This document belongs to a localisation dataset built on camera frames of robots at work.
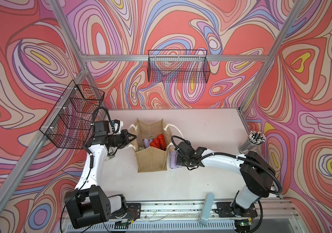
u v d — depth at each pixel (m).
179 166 0.87
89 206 0.40
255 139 0.81
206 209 0.72
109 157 0.89
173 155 0.89
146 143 0.96
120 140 0.69
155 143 0.89
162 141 0.92
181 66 0.94
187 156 0.67
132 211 0.73
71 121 0.78
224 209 0.74
